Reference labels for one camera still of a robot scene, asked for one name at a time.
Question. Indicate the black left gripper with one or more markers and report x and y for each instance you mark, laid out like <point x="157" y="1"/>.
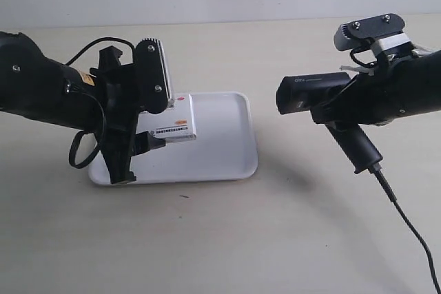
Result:
<point x="120" y="93"/>

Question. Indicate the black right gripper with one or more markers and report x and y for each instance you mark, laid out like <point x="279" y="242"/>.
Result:
<point x="338" y="98"/>

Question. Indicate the white red medicine box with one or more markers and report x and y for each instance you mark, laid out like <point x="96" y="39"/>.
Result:
<point x="175" y="124"/>

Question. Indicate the black handheld barcode scanner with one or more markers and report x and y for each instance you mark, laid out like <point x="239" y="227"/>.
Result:
<point x="311" y="93"/>

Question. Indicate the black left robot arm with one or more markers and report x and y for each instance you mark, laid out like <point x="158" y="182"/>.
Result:
<point x="102" y="105"/>

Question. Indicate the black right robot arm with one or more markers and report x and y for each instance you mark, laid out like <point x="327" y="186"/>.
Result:
<point x="408" y="87"/>

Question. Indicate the white plastic tray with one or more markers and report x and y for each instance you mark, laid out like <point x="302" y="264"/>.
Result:
<point x="224" y="147"/>

